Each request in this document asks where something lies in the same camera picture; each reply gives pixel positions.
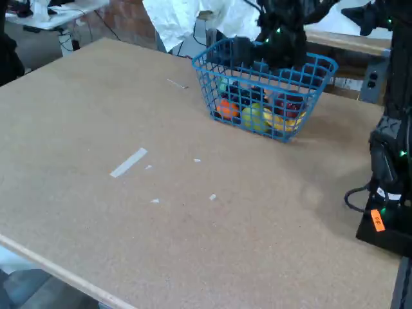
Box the yellow toy banana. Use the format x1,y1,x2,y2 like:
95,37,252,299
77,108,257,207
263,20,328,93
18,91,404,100
262,108,306,133

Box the dark red toy pomegranate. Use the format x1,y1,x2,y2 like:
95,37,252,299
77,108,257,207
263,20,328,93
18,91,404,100
273,91,306,119

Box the blue wire basket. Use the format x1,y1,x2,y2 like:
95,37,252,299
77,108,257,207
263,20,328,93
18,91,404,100
191,37,339,144

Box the wooden workbench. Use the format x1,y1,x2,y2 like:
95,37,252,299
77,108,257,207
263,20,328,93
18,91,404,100
304,30,392,57

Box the white folding table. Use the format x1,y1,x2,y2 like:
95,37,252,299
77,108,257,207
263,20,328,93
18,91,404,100
5,0,112,57

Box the crumpled white cloth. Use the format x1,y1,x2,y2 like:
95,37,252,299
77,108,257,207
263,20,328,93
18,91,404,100
142,0,268,52

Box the black toy grapes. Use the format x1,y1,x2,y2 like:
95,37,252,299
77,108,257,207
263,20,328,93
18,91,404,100
220,80,270,106

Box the black metal frame post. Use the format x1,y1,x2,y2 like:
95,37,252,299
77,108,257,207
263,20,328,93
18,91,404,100
391,257,412,309

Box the round green toy fruit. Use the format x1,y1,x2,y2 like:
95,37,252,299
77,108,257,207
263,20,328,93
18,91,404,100
241,102,270,132

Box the long white tape strip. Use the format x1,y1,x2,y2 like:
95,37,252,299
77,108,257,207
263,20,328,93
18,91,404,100
109,147,148,178

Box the orange label tag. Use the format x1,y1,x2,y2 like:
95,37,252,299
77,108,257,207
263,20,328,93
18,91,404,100
370,208,386,232

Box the black bulky chair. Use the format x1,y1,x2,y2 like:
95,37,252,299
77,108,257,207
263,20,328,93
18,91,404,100
0,0,26,88

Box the black base cable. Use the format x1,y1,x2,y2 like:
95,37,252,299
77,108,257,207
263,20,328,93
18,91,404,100
344,182,374,213

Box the thin white tape strip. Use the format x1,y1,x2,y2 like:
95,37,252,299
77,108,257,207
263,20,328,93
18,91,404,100
166,78,190,89

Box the white sheet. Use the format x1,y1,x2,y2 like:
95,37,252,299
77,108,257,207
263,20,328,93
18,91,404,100
304,0,392,38

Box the small black camera box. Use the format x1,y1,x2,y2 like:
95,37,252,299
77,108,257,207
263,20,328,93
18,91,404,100
232,36,256,64

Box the orange toy fruit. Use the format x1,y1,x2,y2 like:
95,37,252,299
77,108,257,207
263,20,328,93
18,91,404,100
216,99,241,122

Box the grey power outlet box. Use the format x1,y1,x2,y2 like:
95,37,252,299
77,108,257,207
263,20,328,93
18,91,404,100
359,50,390,106

